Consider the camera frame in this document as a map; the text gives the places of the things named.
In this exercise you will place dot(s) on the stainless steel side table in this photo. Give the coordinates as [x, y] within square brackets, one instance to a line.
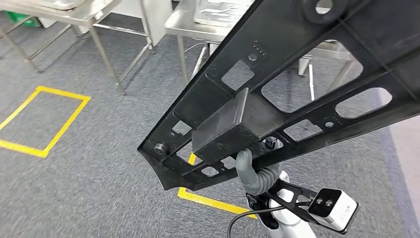
[92, 16]

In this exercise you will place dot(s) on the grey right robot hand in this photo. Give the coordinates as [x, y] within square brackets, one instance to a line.
[244, 167]

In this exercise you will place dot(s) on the green plastic bin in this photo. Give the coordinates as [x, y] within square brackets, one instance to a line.
[23, 18]

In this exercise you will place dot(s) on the long black plastic frame part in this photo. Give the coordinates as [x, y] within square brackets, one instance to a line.
[229, 128]

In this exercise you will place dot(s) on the embossed silver metal plate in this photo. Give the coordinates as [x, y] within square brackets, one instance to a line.
[216, 13]

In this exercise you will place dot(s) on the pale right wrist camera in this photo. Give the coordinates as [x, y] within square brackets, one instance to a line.
[338, 210]

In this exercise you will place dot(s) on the stainless steel workbench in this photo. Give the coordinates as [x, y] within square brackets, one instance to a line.
[183, 26]

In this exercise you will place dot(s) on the white cabinet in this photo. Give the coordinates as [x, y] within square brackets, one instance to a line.
[157, 19]

